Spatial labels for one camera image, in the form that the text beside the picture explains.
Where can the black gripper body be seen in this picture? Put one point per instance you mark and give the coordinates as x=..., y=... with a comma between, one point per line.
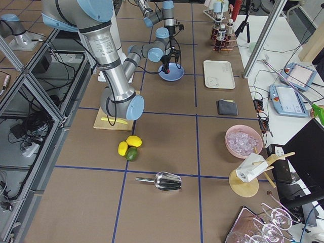
x=171, y=30
x=167, y=58

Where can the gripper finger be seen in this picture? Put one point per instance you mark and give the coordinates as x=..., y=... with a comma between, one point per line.
x=165, y=66

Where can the blue plate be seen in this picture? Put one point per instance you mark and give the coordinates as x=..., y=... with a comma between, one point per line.
x=176, y=72

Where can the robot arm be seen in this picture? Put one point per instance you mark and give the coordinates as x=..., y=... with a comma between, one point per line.
x=164, y=14
x=94, y=20

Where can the tea bottle white cap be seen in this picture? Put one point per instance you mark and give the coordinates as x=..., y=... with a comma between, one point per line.
x=221, y=35

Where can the cream bear tray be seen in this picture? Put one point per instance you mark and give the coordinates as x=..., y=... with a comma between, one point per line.
x=218, y=75

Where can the yellow plastic knife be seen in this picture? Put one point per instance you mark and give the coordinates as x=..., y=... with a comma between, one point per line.
x=121, y=121

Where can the grey yellow folded cloth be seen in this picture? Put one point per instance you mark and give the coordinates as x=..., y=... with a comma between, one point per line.
x=225, y=107

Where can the round yellow lemon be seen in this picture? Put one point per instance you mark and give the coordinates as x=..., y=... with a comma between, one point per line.
x=134, y=141

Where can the black tripod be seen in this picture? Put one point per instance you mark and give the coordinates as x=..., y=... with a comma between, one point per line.
x=245, y=23

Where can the green bowl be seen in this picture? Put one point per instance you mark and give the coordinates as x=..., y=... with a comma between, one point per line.
x=252, y=46

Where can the wooden cutting board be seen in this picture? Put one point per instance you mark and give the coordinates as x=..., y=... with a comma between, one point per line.
x=111, y=124

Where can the elongated yellow lemon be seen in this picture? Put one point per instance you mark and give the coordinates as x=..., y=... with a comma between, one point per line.
x=122, y=148

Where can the green avocado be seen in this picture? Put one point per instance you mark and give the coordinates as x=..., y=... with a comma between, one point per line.
x=131, y=153

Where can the pink bowl of ice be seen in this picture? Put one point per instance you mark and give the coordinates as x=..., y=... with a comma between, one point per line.
x=242, y=140

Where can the steel ice scoop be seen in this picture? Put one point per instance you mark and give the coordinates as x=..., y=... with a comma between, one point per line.
x=164, y=181

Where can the teach pendant near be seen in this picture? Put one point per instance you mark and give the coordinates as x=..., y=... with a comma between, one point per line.
x=287, y=102

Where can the teach pendant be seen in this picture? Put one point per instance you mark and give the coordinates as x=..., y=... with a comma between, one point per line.
x=287, y=102
x=298, y=75

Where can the teach pendant far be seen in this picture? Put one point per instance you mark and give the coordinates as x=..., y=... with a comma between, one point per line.
x=298, y=75

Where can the wooden stand with base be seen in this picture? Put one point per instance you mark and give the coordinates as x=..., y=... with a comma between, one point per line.
x=243, y=180

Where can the reacher grabber stick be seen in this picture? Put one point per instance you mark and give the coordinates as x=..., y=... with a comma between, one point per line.
x=317, y=111

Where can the black monitor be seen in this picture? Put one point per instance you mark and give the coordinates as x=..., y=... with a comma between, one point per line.
x=307, y=145

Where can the wine glass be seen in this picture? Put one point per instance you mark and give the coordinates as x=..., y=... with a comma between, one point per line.
x=277, y=216

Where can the white wire cup rack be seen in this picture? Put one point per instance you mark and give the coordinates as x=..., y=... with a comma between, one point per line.
x=216, y=8

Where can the copper wire bottle rack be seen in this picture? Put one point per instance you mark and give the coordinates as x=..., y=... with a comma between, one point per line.
x=228, y=43

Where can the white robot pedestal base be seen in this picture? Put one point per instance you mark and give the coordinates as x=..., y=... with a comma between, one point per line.
x=115, y=37

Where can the aluminium frame post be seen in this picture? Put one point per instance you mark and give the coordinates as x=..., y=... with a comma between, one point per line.
x=269, y=24

